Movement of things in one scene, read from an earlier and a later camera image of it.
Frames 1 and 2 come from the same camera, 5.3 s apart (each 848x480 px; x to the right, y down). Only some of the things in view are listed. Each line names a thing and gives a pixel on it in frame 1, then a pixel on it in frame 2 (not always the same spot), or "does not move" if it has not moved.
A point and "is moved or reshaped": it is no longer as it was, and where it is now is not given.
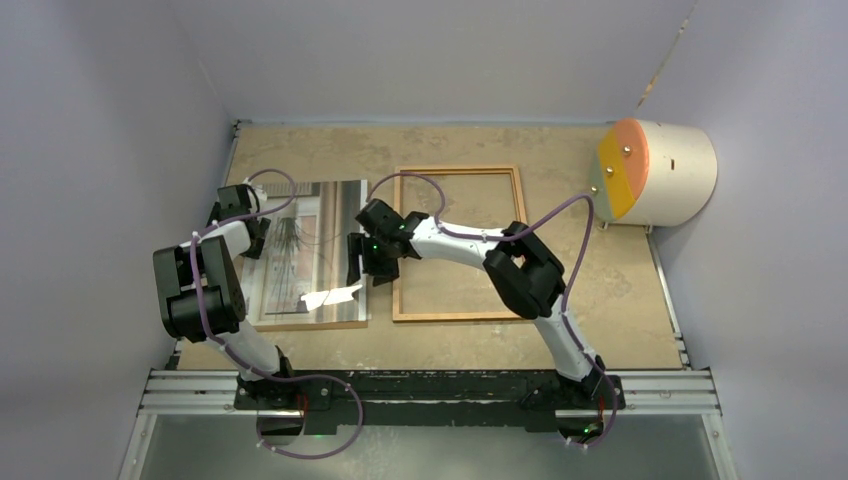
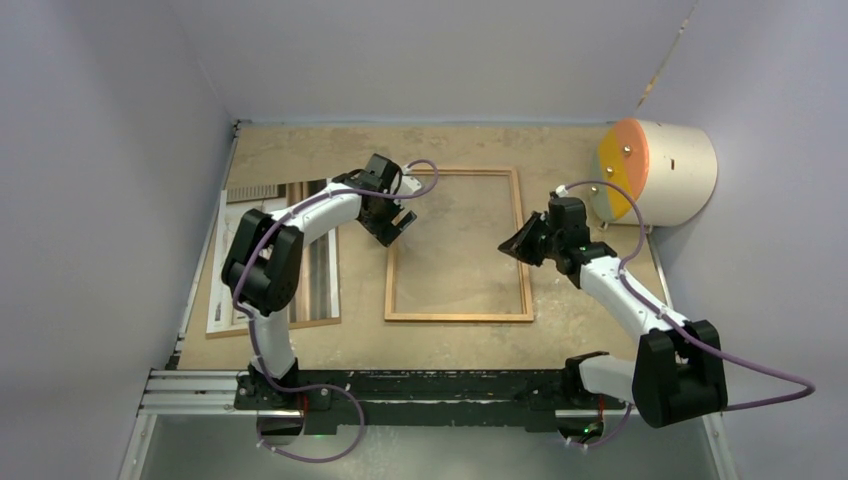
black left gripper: x=253 y=253 to x=385 y=231
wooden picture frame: x=448 y=317 does not move
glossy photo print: x=300 y=273 is moved or reshaped
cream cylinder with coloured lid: x=652 y=174 does not move
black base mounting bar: x=433 y=401 does not move
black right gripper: x=384 y=272 to x=518 y=246
